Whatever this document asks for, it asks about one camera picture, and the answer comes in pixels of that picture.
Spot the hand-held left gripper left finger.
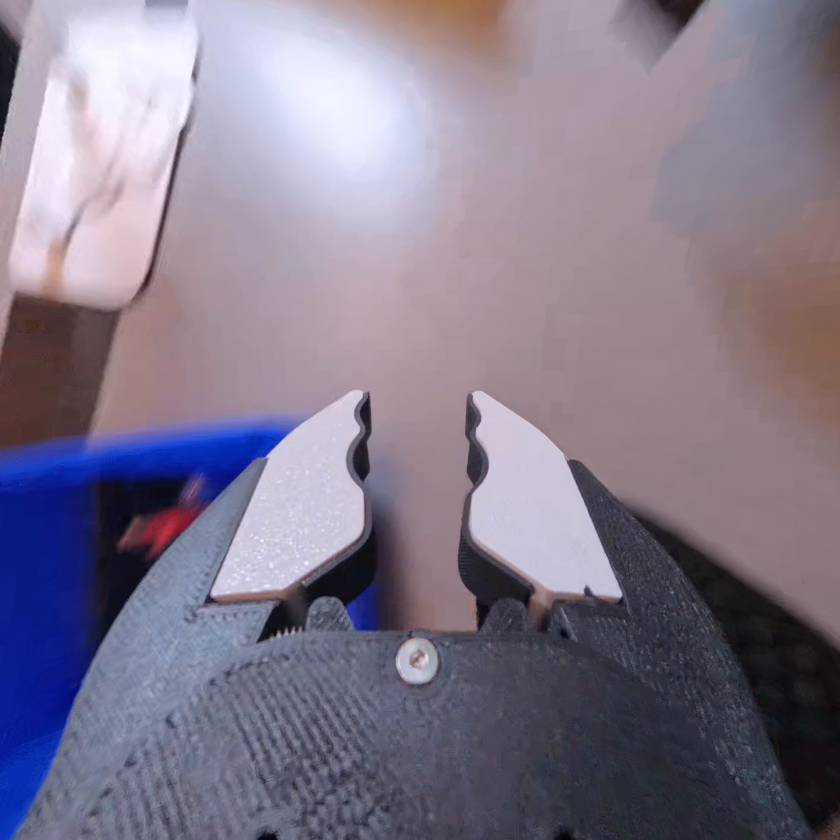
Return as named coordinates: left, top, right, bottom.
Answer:
left=209, top=390, right=377, bottom=606

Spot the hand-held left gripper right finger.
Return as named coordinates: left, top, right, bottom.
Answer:
left=459, top=392, right=624, bottom=608

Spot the blue plastic bin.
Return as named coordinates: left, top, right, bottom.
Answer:
left=0, top=415, right=383, bottom=840

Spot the white document stand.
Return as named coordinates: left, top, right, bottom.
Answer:
left=9, top=0, right=200, bottom=311

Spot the red ethernet cable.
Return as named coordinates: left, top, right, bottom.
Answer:
left=117, top=478, right=207, bottom=560

